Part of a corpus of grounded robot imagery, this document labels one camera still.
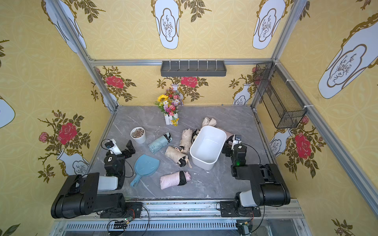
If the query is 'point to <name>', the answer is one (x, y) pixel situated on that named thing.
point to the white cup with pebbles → (138, 134)
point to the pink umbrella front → (176, 179)
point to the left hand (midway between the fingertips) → (117, 144)
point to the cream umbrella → (186, 140)
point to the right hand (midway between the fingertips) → (236, 143)
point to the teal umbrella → (157, 145)
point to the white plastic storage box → (206, 146)
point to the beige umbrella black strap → (178, 157)
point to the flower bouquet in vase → (170, 103)
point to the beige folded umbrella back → (206, 121)
